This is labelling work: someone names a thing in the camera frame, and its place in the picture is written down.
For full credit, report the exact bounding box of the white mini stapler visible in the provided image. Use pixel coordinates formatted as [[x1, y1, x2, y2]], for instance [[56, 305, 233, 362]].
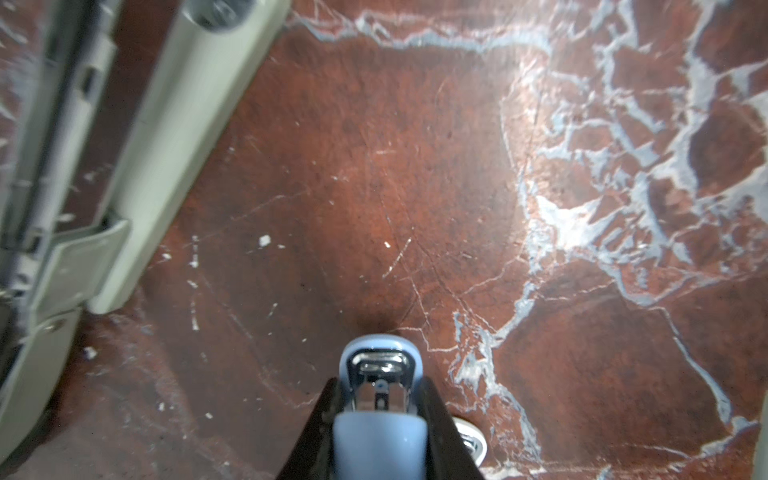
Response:
[[453, 417, 488, 467]]

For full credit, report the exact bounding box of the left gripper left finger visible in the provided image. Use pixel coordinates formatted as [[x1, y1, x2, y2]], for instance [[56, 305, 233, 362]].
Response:
[[277, 378, 341, 480]]

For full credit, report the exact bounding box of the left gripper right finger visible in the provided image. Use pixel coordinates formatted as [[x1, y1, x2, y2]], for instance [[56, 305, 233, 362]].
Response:
[[418, 377, 483, 480]]

